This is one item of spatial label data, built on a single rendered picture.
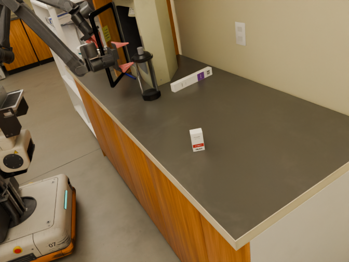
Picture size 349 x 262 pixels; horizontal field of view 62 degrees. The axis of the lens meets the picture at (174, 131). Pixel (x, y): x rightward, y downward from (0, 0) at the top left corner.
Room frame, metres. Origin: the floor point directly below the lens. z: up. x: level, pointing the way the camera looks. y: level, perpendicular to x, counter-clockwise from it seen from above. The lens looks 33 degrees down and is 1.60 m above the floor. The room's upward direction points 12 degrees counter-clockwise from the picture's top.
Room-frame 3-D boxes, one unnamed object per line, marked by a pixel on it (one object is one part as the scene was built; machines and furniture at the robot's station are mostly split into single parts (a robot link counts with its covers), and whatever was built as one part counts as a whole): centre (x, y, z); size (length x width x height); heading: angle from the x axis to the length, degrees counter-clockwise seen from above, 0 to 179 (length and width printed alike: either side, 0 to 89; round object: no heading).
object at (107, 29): (1.66, 0.25, 1.19); 0.30 x 0.01 x 0.40; 163
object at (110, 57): (1.35, 0.24, 1.20); 0.07 x 0.07 x 0.10; 24
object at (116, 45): (1.38, 0.17, 1.23); 0.09 x 0.07 x 0.07; 114
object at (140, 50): (1.42, 0.08, 1.18); 0.09 x 0.09 x 0.07
